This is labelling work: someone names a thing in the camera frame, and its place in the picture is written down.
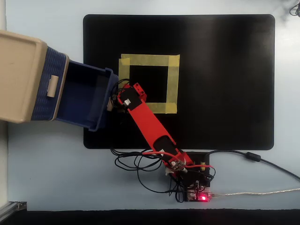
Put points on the beige plastic drawer cabinet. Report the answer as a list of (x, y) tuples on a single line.
[(18, 75)]

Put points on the black rectangular table mat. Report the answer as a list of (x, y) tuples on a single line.
[(222, 82)]

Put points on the aluminium frame profile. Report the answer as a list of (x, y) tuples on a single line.
[(11, 207)]

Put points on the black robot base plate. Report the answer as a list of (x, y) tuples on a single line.
[(198, 157)]

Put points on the yellow power connector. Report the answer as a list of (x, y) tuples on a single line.
[(203, 163)]

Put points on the yellow masking tape strip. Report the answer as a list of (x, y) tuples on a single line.
[(161, 107), (150, 59), (173, 84), (123, 72)]

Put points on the robot controller circuit board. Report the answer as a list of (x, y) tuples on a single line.
[(204, 198)]

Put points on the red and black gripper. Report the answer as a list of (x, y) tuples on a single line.
[(129, 98)]

